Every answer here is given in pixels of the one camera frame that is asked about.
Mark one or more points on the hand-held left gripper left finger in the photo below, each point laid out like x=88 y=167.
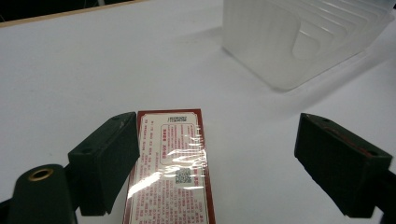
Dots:
x=102 y=165

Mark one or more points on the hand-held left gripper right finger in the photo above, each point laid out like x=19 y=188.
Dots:
x=339 y=165

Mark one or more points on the red and white printed box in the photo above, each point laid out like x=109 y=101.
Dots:
x=174 y=174

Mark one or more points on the translucent white plastic container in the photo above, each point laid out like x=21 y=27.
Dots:
x=299 y=40

